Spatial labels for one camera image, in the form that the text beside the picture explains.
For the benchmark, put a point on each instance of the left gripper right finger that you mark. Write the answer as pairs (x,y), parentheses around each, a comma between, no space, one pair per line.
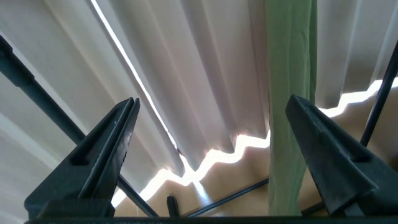
(335,161)

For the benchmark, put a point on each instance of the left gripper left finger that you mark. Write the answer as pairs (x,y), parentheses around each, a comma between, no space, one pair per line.
(84,174)

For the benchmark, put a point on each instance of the green long-sleeved shirt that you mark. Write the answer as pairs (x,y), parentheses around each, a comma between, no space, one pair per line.
(289,62)

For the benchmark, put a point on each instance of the black clothes rack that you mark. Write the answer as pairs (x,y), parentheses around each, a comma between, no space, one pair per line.
(37,93)

